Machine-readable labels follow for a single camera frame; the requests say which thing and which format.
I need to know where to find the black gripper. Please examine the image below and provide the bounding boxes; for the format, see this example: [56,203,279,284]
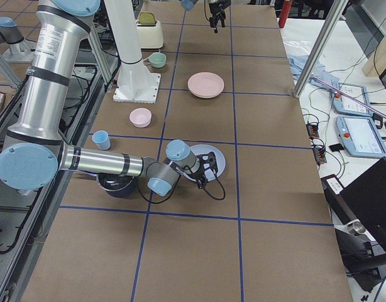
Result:
[192,152,218,186]
[208,0,229,28]

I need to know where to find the blue plate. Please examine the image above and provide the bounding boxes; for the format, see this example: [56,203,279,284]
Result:
[183,144,226,182]

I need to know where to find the pink plate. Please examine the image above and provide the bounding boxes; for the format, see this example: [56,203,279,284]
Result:
[187,72,224,99]

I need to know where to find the red bottle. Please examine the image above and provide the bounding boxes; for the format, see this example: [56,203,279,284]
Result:
[278,0,292,28]

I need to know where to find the cream toaster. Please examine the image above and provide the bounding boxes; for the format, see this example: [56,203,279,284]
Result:
[136,11,164,49]

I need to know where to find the green bowl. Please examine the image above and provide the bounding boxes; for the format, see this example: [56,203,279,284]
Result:
[148,52,167,69]

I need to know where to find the pink bowl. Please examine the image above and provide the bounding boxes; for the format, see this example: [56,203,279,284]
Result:
[129,108,152,128]

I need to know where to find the dark blue pot with lid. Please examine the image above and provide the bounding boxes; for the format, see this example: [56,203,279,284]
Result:
[96,173,137,198]

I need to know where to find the light blue cloth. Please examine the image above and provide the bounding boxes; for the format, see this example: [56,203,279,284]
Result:
[287,55,338,86]

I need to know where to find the light blue cup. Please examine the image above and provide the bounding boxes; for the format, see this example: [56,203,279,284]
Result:
[92,130,111,150]

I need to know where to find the teach pendant far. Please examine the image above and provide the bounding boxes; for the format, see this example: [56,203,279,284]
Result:
[329,81,378,117]

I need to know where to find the teach pendant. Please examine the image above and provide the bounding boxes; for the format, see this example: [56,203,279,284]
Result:
[329,81,378,117]
[336,115,386,159]

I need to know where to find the teach pendant near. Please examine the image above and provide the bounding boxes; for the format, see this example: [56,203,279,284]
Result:
[336,115,386,159]

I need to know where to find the black laptop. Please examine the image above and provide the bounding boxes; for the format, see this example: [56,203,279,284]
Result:
[341,157,386,251]

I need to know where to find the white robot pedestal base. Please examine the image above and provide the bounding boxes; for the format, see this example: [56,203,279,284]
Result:
[104,0,161,103]

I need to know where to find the aluminium frame post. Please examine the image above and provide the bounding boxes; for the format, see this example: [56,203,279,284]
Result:
[292,0,347,98]

